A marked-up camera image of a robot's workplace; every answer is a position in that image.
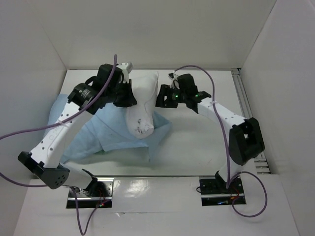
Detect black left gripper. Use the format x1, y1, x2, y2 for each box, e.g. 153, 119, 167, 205
105, 78, 135, 107

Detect white pillow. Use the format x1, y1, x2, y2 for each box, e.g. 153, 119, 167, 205
126, 72, 159, 139

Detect light blue pillowcase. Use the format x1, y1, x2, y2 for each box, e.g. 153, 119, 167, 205
42, 93, 172, 164

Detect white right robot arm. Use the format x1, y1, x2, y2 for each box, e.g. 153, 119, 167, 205
156, 72, 265, 193

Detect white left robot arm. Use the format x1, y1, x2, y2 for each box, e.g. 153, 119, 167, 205
18, 62, 137, 196

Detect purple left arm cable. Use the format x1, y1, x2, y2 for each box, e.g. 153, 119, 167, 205
0, 54, 119, 236

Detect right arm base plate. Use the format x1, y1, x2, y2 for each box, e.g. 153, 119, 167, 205
196, 176, 246, 207

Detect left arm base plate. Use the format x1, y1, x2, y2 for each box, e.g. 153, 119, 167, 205
65, 169, 114, 209

